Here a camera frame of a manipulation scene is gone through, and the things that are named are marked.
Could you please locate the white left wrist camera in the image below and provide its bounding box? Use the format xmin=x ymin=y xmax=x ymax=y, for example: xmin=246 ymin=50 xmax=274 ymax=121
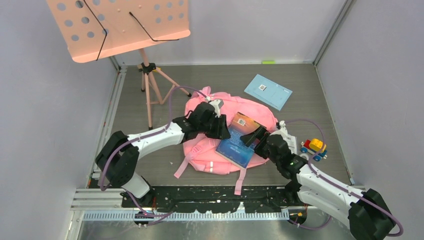
xmin=204 ymin=96 xmax=224 ymax=118

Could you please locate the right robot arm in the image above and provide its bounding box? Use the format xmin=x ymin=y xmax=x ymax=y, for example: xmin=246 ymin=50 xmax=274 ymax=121
xmin=240 ymin=126 xmax=403 ymax=240

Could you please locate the blue orange paperback book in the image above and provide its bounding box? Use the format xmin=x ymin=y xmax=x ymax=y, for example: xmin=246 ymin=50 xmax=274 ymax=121
xmin=215 ymin=112 xmax=262 ymax=169

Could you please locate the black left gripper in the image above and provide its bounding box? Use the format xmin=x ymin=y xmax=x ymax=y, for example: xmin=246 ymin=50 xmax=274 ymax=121
xmin=198 ymin=114 xmax=230 ymax=140

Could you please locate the pink music stand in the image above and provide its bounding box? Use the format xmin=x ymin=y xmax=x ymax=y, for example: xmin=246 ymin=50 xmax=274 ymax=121
xmin=47 ymin=0 xmax=191 ymax=129

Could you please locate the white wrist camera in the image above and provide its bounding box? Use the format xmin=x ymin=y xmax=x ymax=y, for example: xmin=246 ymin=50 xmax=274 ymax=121
xmin=277 ymin=120 xmax=298 ymax=154
xmin=204 ymin=96 xmax=224 ymax=118

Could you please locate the light blue thin notebook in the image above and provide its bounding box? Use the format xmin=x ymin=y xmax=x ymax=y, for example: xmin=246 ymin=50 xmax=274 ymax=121
xmin=244 ymin=74 xmax=293 ymax=111

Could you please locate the colourful toy train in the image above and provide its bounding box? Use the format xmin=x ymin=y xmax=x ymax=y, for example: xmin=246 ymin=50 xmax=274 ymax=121
xmin=300 ymin=138 xmax=328 ymax=162

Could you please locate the green tape strip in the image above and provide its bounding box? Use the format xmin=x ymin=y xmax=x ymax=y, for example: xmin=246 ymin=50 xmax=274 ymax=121
xmin=261 ymin=60 xmax=276 ymax=65

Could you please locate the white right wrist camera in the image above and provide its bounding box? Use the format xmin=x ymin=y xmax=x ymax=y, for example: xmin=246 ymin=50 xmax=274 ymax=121
xmin=277 ymin=120 xmax=298 ymax=154

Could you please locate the pink student backpack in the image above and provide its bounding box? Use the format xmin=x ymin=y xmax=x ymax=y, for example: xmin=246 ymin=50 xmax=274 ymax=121
xmin=174 ymin=86 xmax=278 ymax=195

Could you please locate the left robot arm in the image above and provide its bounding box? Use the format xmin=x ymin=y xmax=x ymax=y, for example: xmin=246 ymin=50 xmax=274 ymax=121
xmin=95 ymin=99 xmax=231 ymax=207

